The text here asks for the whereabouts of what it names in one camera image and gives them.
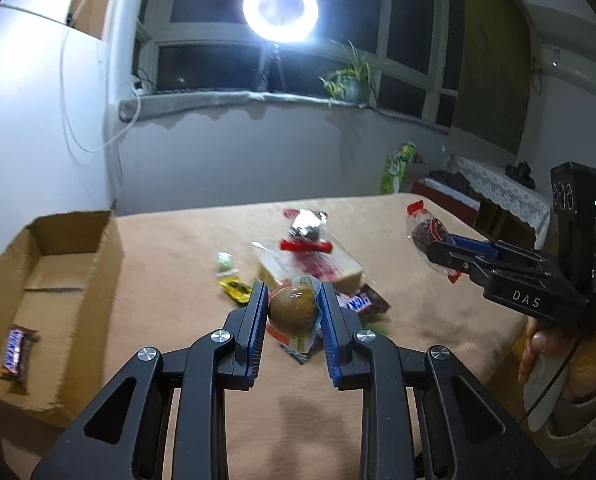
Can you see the red box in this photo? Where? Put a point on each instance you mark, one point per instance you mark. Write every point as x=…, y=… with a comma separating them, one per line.
x=448, y=197

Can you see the potted green plant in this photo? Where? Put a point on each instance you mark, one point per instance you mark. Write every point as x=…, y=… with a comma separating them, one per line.
x=350, y=85

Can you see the green candy clear packet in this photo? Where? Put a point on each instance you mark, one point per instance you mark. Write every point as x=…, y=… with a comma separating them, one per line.
x=223, y=264

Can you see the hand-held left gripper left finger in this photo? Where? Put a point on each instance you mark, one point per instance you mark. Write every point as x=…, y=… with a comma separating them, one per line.
x=258, y=320

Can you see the dark olive curtain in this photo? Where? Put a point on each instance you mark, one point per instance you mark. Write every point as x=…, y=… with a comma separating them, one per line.
x=493, y=60

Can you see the light tripod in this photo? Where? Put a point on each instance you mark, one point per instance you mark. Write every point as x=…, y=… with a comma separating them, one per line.
x=273, y=70

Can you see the person's right forearm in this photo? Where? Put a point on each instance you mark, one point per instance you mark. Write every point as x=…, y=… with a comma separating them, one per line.
x=590, y=425

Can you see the yellow snack packet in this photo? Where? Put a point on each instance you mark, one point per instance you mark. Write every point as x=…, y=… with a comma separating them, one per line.
x=233, y=290

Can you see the sliced bread packet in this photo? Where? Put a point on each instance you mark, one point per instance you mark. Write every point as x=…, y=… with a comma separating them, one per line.
x=283, y=265

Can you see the brown chocolate bar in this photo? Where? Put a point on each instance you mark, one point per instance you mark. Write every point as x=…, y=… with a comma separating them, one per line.
x=16, y=355
x=360, y=302

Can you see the red-ended meat snack packet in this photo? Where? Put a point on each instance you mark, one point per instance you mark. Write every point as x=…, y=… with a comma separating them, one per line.
x=420, y=232
x=305, y=232

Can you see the green printed bag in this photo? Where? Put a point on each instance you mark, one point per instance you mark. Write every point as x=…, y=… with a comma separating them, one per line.
x=395, y=170

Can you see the window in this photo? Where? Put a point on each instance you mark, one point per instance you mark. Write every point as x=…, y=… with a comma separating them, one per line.
x=207, y=62

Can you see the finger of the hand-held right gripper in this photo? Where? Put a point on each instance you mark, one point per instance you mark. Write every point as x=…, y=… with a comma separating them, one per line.
x=473, y=243
x=453, y=260

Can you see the green snack packet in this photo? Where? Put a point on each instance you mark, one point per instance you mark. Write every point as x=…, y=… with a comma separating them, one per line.
x=380, y=331

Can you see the person's right hand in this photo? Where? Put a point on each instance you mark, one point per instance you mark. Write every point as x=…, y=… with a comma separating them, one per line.
x=535, y=347

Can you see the braised egg clear packet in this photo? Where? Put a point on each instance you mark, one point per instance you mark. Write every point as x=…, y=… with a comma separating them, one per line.
x=292, y=310

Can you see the white air conditioner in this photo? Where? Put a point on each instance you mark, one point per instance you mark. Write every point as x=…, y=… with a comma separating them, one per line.
x=583, y=72

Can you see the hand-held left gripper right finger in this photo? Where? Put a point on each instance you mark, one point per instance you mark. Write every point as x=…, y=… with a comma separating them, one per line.
x=329, y=330

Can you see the side table with lace cloth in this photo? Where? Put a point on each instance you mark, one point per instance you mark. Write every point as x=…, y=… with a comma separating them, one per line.
x=508, y=195

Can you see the cardboard box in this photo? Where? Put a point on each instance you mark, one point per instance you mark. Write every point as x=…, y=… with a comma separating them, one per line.
x=52, y=280

